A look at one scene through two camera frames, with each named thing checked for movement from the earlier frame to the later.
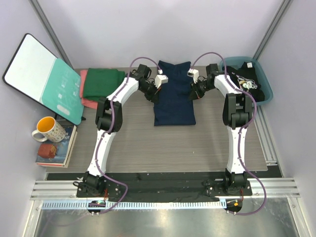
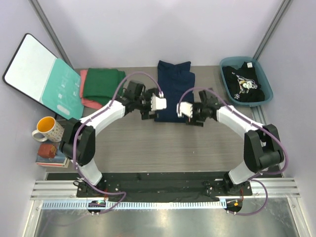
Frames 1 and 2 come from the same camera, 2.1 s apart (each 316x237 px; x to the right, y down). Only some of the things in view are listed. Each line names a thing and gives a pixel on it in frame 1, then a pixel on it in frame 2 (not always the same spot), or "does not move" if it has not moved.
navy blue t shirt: (173, 107) does not move
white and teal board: (34, 70) does not move
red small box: (47, 150) does not move
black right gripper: (195, 94) → (193, 121)
